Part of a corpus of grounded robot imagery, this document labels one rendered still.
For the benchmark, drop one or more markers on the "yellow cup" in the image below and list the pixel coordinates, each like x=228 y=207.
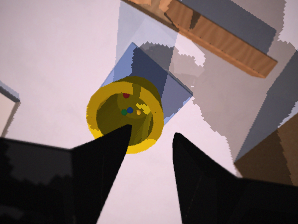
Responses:
x=103 y=113

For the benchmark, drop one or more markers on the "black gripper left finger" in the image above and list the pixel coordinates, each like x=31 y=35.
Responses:
x=84 y=174

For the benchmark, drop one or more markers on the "dark red marble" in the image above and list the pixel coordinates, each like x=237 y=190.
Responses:
x=125 y=95

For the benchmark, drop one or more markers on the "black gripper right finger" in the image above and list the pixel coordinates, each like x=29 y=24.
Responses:
x=210 y=194

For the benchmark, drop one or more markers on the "brown wooden bar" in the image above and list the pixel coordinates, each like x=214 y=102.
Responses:
x=206 y=33

